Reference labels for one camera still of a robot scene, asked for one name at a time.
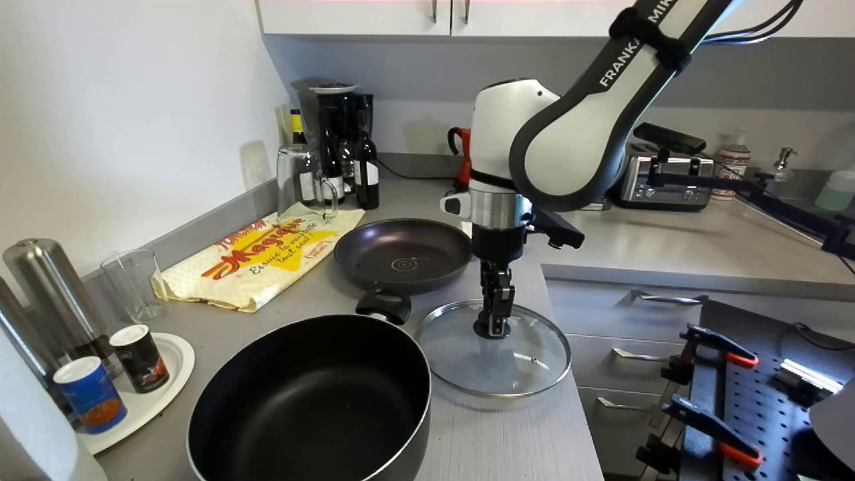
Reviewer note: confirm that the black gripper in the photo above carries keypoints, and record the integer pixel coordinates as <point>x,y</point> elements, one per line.
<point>502,242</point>

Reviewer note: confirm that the glass pot lid black knob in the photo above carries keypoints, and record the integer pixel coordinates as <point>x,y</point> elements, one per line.
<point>531,365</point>

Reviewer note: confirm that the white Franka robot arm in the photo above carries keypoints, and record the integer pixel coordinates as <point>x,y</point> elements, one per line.
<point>570,150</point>

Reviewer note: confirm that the red moka pot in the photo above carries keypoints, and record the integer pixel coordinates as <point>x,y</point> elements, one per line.
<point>462,150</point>

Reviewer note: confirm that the black cooking pot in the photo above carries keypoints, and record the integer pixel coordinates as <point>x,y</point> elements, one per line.
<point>308,401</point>

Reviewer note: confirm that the upturned clear drinking glass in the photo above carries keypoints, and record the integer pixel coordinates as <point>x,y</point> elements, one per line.
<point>288,182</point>

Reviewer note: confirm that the clear tumbler glass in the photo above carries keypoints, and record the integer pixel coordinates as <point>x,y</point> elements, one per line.
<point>129,289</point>

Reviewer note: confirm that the grey drawer front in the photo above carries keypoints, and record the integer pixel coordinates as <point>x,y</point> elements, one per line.
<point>598,312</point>
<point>615,436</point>
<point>598,369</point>

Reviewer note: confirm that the black frying pan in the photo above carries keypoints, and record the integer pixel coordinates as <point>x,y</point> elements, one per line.
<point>403,256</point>

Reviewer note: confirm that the dark wine bottle white label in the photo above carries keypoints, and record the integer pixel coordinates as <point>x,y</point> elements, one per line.
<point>371,174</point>
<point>336,174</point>

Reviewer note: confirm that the silver black toaster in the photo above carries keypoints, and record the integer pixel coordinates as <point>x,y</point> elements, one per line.
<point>673,182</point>

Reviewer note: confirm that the black clamp orange grip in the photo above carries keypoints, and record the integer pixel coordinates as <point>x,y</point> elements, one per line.
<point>710,430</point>
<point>711,348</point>

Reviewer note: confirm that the bottle with yellow cap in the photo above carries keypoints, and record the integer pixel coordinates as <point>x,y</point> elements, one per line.
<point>301,157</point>

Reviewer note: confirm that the yellow printed tea towel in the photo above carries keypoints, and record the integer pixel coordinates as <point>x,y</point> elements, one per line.
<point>259,256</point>

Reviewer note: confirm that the black coffee machine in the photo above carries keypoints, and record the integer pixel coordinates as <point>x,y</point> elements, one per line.
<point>332,112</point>

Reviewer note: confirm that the clear glass jar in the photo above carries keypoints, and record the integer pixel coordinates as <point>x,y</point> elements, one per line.
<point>733,161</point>

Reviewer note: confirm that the white upper cabinet door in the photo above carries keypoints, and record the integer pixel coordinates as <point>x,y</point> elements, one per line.
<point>349,14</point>
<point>810,23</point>
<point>526,18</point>

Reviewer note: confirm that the black perforated mounting board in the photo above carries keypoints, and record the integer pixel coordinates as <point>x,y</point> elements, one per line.
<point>765,417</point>

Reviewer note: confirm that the metal soap pump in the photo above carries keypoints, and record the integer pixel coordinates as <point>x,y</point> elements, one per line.
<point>784,165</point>

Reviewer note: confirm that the white round plate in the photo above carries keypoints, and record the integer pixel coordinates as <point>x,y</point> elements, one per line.
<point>170,376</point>

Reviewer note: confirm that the pale green bottle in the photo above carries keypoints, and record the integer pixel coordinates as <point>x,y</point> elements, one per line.
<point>841,192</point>

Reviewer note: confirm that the black shaker cup white rim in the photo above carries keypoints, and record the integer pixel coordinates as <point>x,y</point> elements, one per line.
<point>141,360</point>

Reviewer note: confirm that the blue orange shaker cup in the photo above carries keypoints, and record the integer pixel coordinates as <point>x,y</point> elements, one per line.
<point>93,396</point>

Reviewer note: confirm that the white paper towel roll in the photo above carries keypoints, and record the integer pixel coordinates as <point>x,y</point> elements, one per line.
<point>31,446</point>

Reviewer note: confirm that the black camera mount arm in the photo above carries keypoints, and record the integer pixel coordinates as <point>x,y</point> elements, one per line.
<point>793,216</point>

